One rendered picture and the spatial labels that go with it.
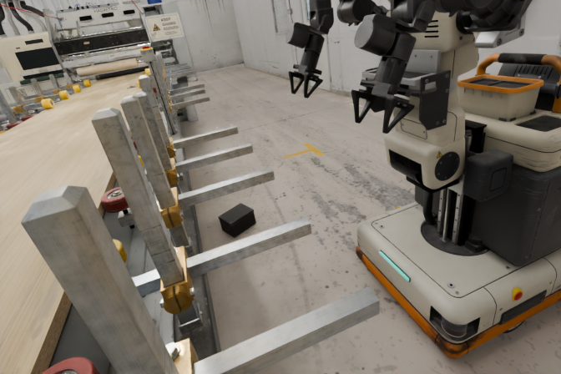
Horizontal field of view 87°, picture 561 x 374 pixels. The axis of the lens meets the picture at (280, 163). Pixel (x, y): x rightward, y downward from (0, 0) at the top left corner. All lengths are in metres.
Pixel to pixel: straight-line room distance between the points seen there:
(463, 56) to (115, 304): 1.03
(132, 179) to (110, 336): 0.25
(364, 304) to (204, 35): 11.15
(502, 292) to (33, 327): 1.31
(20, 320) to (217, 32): 11.13
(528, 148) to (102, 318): 1.17
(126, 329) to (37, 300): 0.33
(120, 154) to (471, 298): 1.18
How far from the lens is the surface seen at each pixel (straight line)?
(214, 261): 0.67
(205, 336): 0.70
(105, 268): 0.29
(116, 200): 0.84
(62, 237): 0.27
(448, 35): 0.97
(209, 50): 11.45
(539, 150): 1.20
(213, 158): 1.09
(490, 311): 1.36
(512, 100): 1.27
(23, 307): 0.65
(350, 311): 0.50
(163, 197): 0.81
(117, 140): 0.50
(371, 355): 1.45
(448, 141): 1.09
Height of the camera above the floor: 1.23
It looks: 25 degrees down
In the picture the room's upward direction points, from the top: 10 degrees counter-clockwise
